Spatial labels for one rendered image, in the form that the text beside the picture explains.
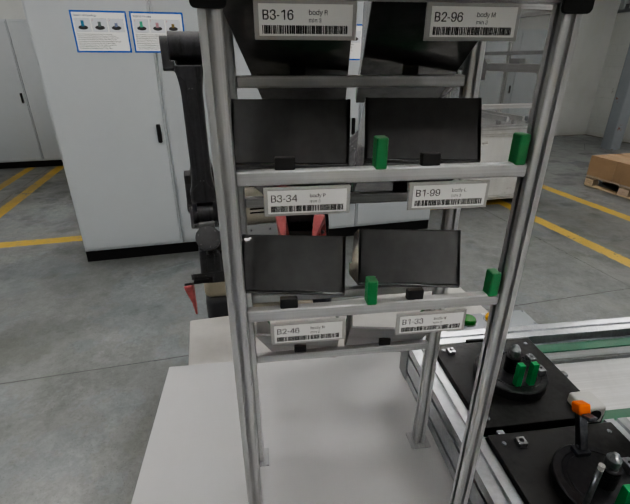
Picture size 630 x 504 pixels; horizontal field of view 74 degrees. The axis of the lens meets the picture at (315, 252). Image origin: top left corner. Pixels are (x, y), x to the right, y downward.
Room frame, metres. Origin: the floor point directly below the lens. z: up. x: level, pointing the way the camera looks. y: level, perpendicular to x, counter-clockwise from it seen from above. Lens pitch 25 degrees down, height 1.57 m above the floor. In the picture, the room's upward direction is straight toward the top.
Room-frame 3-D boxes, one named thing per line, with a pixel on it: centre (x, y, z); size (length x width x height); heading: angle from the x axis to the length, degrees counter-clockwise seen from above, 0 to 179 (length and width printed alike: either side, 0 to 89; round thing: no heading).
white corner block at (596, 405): (0.59, -0.51, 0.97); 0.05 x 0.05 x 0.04; 7
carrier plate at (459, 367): (0.68, -0.41, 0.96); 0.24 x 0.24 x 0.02; 7
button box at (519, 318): (0.90, -0.46, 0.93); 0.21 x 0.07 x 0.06; 97
